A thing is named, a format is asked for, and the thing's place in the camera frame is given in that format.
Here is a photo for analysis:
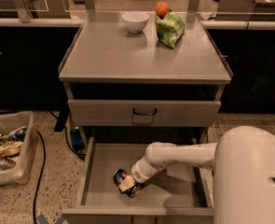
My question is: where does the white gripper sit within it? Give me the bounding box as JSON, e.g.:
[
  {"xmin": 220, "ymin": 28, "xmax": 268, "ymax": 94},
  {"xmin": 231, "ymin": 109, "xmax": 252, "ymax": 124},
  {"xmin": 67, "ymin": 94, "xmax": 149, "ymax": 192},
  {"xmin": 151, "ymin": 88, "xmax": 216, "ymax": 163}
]
[{"xmin": 119, "ymin": 157, "xmax": 162, "ymax": 192}]

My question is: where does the blue pepsi can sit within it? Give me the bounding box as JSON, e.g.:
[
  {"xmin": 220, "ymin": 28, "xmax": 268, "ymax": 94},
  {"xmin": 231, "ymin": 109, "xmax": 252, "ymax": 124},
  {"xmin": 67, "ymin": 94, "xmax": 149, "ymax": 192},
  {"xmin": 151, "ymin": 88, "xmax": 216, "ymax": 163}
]
[{"xmin": 113, "ymin": 169, "xmax": 140, "ymax": 198}]

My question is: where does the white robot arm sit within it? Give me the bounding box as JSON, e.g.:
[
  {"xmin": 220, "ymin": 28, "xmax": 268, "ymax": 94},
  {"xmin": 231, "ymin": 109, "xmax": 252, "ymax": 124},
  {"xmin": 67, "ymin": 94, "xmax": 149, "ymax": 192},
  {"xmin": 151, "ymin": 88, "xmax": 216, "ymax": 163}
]
[{"xmin": 118, "ymin": 126, "xmax": 275, "ymax": 224}]

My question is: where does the open grey middle drawer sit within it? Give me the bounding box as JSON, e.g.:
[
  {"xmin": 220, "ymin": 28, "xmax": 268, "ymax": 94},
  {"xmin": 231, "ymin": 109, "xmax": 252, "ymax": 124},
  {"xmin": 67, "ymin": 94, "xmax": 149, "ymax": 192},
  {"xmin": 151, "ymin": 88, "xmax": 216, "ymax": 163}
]
[{"xmin": 63, "ymin": 139, "xmax": 213, "ymax": 224}]

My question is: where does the closed grey top drawer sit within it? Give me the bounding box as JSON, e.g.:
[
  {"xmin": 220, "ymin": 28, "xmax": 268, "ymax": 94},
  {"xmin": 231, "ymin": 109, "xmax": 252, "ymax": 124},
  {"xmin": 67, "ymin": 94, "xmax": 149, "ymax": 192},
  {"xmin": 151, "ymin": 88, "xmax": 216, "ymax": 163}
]
[{"xmin": 68, "ymin": 99, "xmax": 221, "ymax": 127}]

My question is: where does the grey drawer cabinet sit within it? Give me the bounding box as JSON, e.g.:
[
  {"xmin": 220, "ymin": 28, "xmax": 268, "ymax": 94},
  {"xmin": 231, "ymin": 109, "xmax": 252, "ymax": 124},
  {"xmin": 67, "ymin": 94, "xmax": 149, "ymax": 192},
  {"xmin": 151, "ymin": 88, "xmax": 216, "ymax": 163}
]
[{"xmin": 60, "ymin": 12, "xmax": 232, "ymax": 143}]

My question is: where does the blue power adapter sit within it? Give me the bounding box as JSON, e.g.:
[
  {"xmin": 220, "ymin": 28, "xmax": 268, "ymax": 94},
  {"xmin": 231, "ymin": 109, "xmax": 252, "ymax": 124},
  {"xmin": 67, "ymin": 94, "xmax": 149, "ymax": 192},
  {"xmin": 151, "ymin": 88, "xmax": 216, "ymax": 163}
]
[{"xmin": 70, "ymin": 129, "xmax": 84, "ymax": 150}]

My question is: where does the dark chip bag in bin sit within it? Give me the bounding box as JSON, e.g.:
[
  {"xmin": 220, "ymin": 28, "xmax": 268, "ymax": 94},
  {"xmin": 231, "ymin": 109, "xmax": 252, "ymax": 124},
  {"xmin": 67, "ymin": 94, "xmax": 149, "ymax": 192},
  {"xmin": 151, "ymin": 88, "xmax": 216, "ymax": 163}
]
[{"xmin": 8, "ymin": 126, "xmax": 27, "ymax": 142}]

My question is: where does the yellow snack bag in bin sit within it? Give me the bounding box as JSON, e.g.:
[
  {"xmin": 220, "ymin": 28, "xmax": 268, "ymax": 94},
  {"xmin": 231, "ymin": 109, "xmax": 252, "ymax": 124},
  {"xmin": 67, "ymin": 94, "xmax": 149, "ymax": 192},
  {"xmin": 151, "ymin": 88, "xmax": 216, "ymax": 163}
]
[{"xmin": 0, "ymin": 141, "xmax": 22, "ymax": 157}]

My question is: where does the clear plastic bin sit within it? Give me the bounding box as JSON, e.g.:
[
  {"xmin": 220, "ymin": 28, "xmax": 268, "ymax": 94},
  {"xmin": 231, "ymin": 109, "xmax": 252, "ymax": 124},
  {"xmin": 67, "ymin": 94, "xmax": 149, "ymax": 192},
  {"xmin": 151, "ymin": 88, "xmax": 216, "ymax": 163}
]
[{"xmin": 0, "ymin": 111, "xmax": 38, "ymax": 186}]

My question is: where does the green chip bag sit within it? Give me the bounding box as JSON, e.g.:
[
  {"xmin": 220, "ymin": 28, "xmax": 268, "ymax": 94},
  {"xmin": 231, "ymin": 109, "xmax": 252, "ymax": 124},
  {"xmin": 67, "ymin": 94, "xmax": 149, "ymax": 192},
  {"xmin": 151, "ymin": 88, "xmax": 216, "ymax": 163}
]
[{"xmin": 156, "ymin": 12, "xmax": 186, "ymax": 49}]

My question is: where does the white ceramic bowl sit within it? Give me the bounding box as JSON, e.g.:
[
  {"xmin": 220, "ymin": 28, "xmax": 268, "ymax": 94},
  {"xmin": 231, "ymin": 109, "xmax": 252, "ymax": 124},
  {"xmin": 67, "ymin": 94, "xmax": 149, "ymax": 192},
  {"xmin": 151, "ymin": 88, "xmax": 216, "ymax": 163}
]
[{"xmin": 122, "ymin": 11, "xmax": 149, "ymax": 33}]

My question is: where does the orange fruit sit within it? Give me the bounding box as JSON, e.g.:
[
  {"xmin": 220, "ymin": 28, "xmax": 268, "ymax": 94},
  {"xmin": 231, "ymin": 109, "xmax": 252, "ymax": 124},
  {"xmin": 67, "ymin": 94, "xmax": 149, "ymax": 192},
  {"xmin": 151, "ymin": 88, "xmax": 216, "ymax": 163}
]
[{"xmin": 155, "ymin": 1, "xmax": 170, "ymax": 19}]

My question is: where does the black drawer handle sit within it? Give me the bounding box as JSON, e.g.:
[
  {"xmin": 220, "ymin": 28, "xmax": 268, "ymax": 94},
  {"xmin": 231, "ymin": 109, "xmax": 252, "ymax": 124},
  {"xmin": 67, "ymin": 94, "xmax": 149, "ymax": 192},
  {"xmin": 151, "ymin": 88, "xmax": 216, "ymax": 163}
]
[{"xmin": 132, "ymin": 108, "xmax": 158, "ymax": 116}]

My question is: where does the black cable left floor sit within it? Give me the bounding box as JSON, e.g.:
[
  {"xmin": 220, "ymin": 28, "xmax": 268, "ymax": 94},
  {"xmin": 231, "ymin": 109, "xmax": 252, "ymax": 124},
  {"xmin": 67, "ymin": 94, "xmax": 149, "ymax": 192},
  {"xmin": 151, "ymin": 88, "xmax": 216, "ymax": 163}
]
[{"xmin": 32, "ymin": 130, "xmax": 48, "ymax": 224}]

